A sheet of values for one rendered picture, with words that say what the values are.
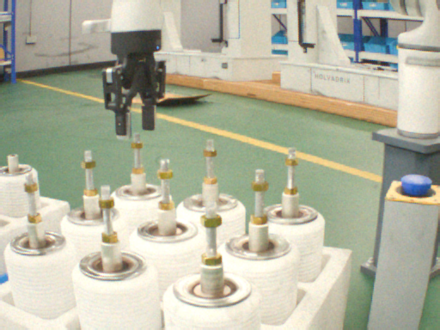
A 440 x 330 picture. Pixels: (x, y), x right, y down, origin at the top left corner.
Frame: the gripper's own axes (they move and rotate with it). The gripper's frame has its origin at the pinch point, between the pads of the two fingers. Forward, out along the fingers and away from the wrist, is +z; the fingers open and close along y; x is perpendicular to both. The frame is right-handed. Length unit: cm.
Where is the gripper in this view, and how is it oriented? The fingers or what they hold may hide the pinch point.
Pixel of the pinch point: (137, 125)
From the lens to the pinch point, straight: 80.3
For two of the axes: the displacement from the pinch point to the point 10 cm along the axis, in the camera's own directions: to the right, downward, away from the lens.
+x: -9.1, -1.0, 4.0
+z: 0.1, 9.7, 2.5
